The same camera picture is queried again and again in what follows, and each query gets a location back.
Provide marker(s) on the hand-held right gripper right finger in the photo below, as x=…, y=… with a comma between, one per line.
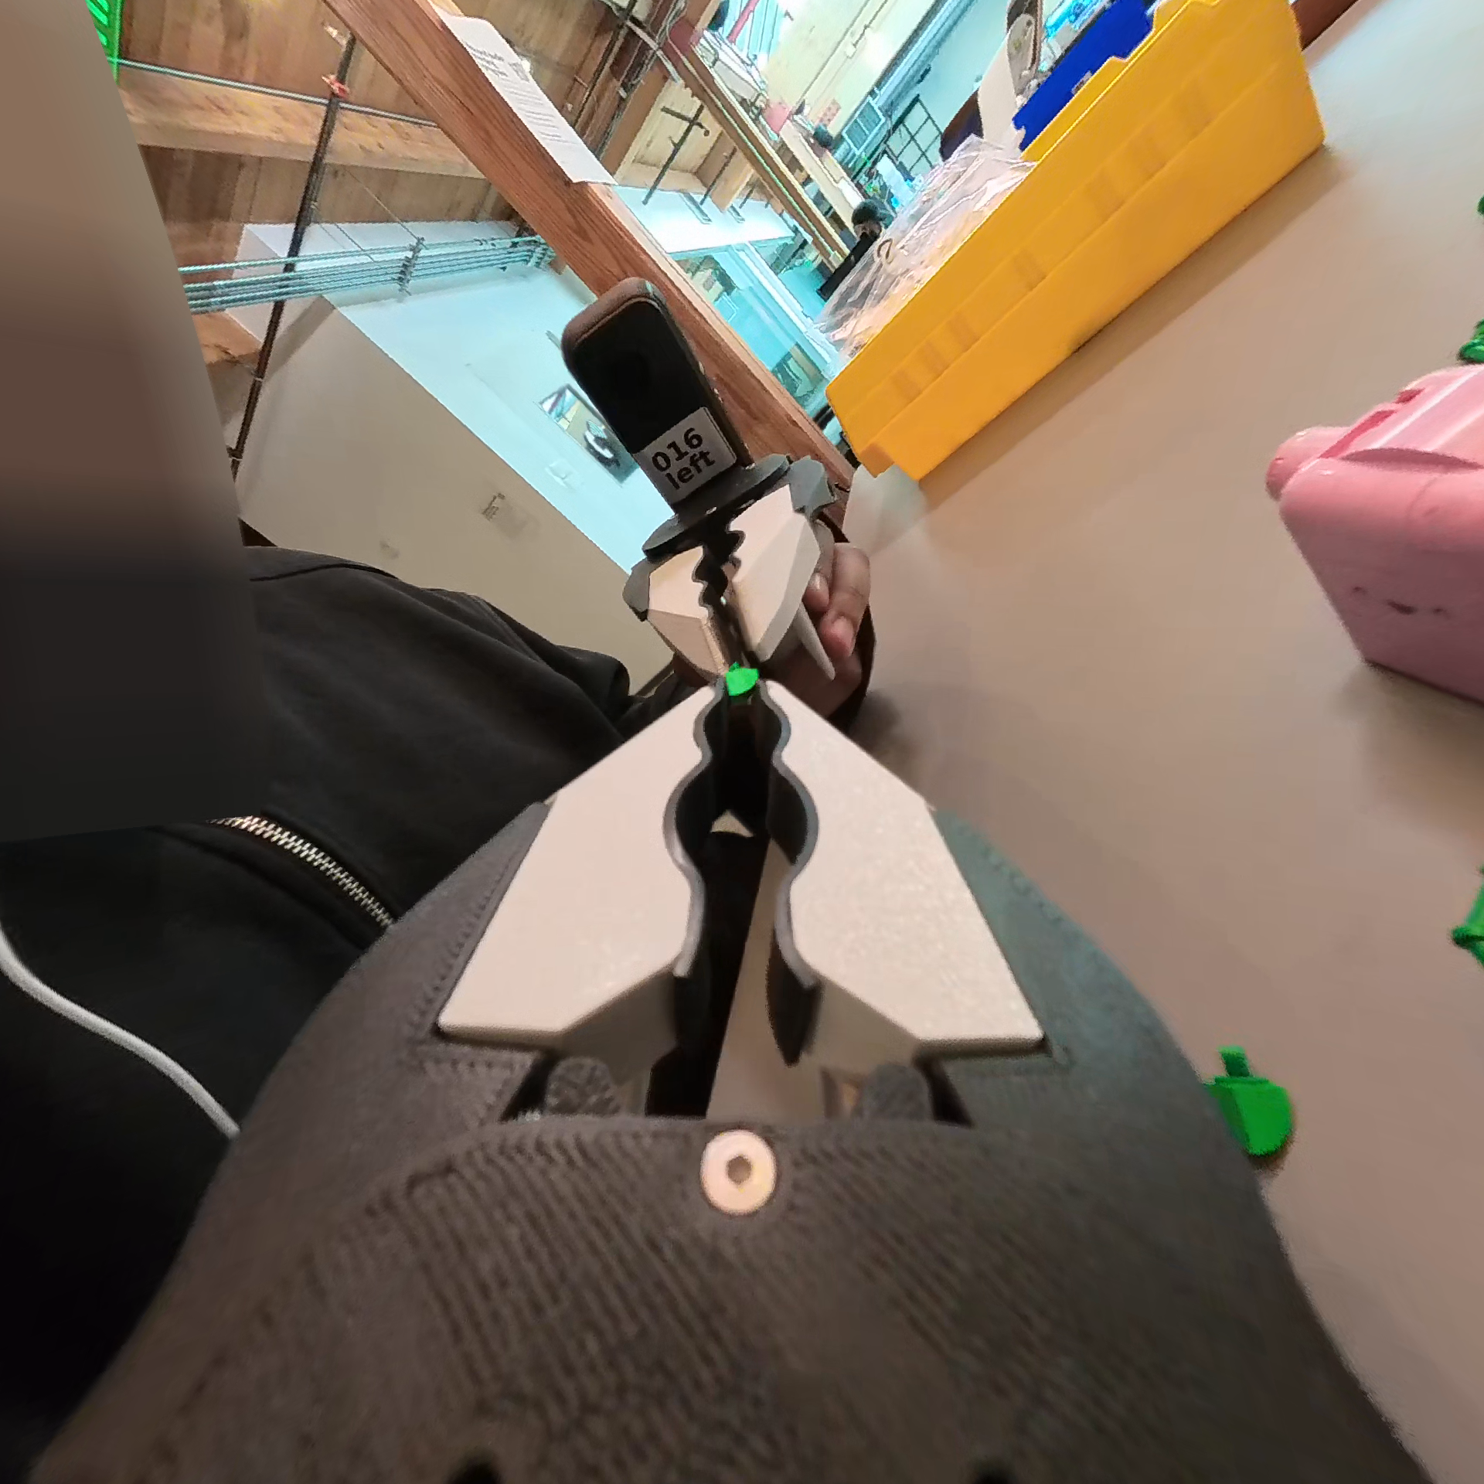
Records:
x=917, y=928

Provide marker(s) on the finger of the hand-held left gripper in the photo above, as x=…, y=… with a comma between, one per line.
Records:
x=784, y=569
x=684, y=609

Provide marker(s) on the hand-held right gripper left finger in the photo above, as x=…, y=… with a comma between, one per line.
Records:
x=570, y=928

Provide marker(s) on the small green toy brick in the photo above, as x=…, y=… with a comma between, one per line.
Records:
x=737, y=678
x=1254, y=1106

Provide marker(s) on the person's left forearm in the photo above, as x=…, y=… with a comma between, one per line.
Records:
x=663, y=704

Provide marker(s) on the person's left hand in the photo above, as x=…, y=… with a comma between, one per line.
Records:
x=847, y=632

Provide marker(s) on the wooden ceiling beam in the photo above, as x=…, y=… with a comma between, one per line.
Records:
x=767, y=377

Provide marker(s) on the white paper notice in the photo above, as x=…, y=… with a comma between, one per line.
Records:
x=534, y=99

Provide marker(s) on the clear plastic bag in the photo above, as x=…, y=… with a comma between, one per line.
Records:
x=928, y=233

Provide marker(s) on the person's black jacket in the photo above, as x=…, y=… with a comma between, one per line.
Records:
x=233, y=754

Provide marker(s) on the yellow storage bin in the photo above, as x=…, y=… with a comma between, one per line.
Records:
x=1101, y=233

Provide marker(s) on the blue storage bin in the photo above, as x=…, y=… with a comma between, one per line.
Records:
x=1079, y=69

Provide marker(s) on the small toy tree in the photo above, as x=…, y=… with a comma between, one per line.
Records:
x=1472, y=928

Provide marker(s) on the pink brick-built toy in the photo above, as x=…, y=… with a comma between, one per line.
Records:
x=1404, y=546

